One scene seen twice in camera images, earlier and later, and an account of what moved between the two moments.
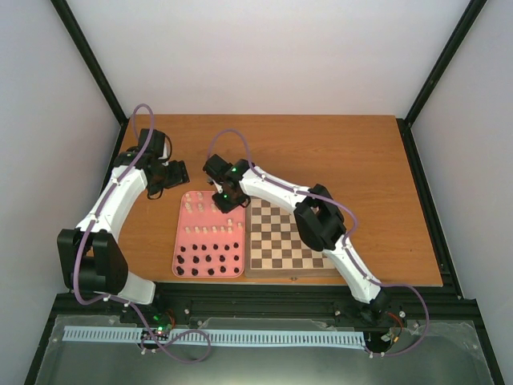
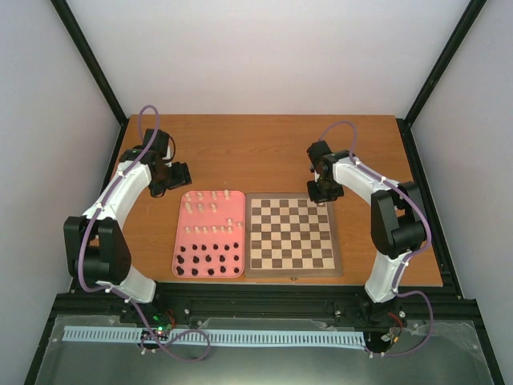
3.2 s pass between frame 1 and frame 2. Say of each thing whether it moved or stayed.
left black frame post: stayed
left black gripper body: stayed
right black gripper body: moved
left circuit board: stayed
